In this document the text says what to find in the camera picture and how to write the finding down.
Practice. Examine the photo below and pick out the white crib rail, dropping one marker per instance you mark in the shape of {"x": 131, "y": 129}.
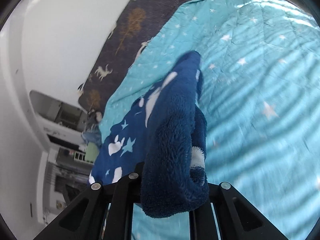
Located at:
{"x": 80, "y": 157}

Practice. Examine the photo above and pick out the dark deer-print bed sheet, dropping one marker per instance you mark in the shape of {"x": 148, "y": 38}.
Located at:
{"x": 139, "y": 22}

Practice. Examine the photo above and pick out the navy fleece star-print garment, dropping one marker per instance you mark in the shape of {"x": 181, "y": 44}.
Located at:
{"x": 166, "y": 131}

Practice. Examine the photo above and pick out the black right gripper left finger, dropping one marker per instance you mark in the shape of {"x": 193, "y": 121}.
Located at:
{"x": 100, "y": 212}

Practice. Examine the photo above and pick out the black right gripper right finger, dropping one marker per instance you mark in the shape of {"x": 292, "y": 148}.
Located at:
{"x": 227, "y": 214}

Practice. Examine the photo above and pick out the green cushion by crib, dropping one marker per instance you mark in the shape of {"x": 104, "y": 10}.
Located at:
{"x": 92, "y": 152}

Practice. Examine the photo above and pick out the blue denim garment pile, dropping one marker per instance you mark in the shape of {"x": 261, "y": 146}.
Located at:
{"x": 91, "y": 132}

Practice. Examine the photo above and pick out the turquoise star-print quilt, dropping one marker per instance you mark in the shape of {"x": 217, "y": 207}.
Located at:
{"x": 260, "y": 97}

